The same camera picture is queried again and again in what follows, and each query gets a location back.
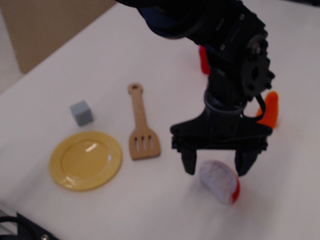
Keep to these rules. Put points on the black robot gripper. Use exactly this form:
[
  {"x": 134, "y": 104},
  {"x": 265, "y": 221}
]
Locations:
[{"x": 213, "y": 131}]

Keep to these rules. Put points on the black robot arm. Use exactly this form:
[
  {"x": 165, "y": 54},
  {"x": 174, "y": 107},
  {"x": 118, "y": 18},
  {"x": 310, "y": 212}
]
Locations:
[{"x": 235, "y": 43}]

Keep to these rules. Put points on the yellow plastic plate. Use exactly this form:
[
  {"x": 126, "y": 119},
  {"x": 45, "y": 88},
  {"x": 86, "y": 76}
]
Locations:
[{"x": 85, "y": 161}]

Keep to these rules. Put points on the orange toy carrot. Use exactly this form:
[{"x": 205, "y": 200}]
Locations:
[{"x": 268, "y": 111}]

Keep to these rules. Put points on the wooden slotted spatula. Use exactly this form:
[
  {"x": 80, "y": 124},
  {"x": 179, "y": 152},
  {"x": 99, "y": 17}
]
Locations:
[{"x": 143, "y": 141}]

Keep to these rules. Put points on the red toy bell pepper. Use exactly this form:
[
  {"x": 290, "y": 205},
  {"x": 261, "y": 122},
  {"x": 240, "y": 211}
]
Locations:
[{"x": 203, "y": 60}]

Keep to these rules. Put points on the grey blue cube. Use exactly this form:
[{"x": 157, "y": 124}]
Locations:
[{"x": 81, "y": 113}]

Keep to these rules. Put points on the wooden cabinet panel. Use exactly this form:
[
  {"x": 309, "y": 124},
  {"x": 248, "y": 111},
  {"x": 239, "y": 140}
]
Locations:
[{"x": 37, "y": 28}]

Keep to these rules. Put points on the black corner bracket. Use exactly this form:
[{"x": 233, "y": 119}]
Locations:
[{"x": 39, "y": 232}]

